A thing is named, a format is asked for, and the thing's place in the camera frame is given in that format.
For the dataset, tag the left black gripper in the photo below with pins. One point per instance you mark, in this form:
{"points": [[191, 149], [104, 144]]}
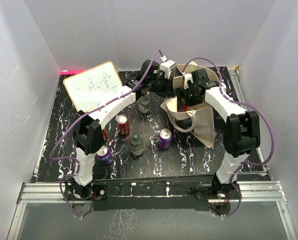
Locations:
{"points": [[168, 91]]}

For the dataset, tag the red cola can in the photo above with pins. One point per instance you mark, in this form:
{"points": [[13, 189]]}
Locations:
{"points": [[123, 124], [105, 134], [181, 106]]}

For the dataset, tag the clear glass bottle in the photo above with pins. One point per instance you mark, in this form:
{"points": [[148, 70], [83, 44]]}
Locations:
{"points": [[144, 103], [137, 145]]}

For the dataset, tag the purple soda can centre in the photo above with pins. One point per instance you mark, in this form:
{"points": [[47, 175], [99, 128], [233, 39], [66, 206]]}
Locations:
{"points": [[164, 138]]}

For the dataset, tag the purple soda can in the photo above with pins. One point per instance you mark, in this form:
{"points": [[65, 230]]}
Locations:
{"points": [[104, 155], [164, 138]]}

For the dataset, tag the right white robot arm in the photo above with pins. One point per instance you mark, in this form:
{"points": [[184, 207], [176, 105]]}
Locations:
{"points": [[241, 127]]}

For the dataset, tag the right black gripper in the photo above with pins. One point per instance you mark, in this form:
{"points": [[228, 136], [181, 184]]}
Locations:
{"points": [[181, 93]]}

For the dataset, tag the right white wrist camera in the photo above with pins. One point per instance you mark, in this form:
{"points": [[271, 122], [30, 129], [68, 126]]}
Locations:
{"points": [[188, 81]]}

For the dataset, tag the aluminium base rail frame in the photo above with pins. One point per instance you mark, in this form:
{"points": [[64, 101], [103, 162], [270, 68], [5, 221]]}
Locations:
{"points": [[155, 208]]}

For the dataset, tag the beige canvas tote bag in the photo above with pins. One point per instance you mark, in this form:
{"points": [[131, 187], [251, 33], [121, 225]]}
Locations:
{"points": [[200, 116]]}

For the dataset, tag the near clear glass bottle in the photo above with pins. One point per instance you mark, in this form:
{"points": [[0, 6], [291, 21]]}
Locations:
{"points": [[137, 145]]}

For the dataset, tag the small whiteboard orange frame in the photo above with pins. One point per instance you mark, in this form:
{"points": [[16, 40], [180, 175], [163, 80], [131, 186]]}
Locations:
{"points": [[93, 87]]}

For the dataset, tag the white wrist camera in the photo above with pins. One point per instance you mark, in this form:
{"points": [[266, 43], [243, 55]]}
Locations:
{"points": [[188, 81], [169, 68]]}

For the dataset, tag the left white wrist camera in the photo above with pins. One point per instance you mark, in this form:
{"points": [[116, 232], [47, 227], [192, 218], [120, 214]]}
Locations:
{"points": [[169, 68]]}

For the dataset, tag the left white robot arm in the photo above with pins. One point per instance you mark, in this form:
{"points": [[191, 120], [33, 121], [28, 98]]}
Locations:
{"points": [[88, 134]]}

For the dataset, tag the purple soda can left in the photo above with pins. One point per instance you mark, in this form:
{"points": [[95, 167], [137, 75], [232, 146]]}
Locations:
{"points": [[104, 155]]}

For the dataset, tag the far clear glass bottle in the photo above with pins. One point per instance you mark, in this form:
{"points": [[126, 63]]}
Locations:
{"points": [[144, 103]]}

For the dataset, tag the pink red marker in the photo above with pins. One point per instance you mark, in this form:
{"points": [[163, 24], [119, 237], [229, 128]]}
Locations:
{"points": [[70, 72]]}

